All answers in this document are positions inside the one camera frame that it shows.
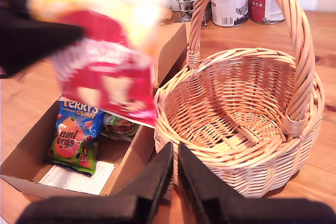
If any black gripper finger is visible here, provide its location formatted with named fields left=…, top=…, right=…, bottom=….
left=177, top=141, right=242, bottom=224
left=0, top=8, right=85, bottom=79
left=112, top=142, right=174, bottom=224

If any white Galaxy truffle eggs bag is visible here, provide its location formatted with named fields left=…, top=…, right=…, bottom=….
left=101, top=112, right=141, bottom=142

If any red white Maltesers bag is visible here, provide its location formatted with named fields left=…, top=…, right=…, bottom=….
left=27, top=0, right=171, bottom=127

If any blue Terry's mini eggs bag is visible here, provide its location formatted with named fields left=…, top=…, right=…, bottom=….
left=47, top=98, right=106, bottom=176

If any brown cardboard box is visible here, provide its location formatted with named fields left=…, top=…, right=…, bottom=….
left=0, top=22, right=190, bottom=200

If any printed white paper sheet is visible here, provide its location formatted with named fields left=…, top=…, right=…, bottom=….
left=38, top=161, right=116, bottom=196

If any tin can with white label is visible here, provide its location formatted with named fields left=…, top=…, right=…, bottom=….
left=209, top=0, right=250, bottom=28

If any woven wicker basket with handle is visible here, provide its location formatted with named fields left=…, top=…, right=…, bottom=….
left=153, top=0, right=326, bottom=199

